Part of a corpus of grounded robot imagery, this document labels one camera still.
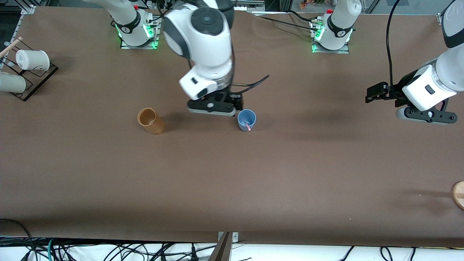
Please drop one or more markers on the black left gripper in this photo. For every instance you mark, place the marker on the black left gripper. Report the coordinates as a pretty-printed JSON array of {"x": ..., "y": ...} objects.
[{"x": 403, "y": 86}]

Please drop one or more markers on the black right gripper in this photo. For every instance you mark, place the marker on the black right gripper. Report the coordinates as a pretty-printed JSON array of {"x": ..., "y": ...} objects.
[{"x": 222, "y": 97}]

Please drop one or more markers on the blue plastic cup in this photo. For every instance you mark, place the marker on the blue plastic cup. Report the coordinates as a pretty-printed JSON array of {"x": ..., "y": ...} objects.
[{"x": 246, "y": 117}]

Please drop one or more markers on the pink chopstick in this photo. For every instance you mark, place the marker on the pink chopstick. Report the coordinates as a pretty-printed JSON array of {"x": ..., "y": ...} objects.
[{"x": 248, "y": 126}]

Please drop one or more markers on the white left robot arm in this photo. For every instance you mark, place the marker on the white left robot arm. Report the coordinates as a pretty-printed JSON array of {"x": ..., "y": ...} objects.
[{"x": 449, "y": 69}]

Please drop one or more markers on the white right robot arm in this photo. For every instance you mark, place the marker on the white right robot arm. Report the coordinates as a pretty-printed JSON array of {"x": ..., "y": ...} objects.
[{"x": 206, "y": 47}]

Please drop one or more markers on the brown wooden cup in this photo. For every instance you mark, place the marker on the brown wooden cup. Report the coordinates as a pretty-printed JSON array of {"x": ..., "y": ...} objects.
[{"x": 152, "y": 123}]

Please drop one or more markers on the white cup with print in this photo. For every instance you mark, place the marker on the white cup with print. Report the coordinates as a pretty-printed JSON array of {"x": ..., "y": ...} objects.
[{"x": 32, "y": 59}]

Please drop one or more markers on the plain white cup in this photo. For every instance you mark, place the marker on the plain white cup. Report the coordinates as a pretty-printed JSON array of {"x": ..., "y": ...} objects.
[{"x": 12, "y": 82}]

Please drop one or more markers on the grey box behind table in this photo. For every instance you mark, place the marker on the grey box behind table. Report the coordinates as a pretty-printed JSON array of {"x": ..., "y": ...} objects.
[{"x": 250, "y": 5}]

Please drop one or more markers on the round wooden disc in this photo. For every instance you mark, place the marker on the round wooden disc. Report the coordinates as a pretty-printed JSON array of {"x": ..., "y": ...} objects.
[{"x": 459, "y": 195}]

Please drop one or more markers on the wooden rack stick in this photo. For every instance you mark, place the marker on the wooden rack stick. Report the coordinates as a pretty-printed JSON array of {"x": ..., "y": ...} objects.
[{"x": 11, "y": 46}]

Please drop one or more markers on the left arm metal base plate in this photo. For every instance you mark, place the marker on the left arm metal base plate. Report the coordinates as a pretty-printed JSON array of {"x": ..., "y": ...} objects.
[{"x": 342, "y": 50}]

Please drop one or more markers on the aluminium frame profile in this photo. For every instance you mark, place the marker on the aluminium frame profile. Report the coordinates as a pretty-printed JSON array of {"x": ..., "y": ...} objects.
[
  {"x": 440, "y": 16},
  {"x": 28, "y": 9}
]

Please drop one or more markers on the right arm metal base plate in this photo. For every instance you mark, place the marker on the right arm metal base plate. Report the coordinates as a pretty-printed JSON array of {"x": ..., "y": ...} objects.
[{"x": 154, "y": 40}]

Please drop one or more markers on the grey metal table bracket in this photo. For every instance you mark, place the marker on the grey metal table bracket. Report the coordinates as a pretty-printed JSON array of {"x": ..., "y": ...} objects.
[{"x": 224, "y": 246}]

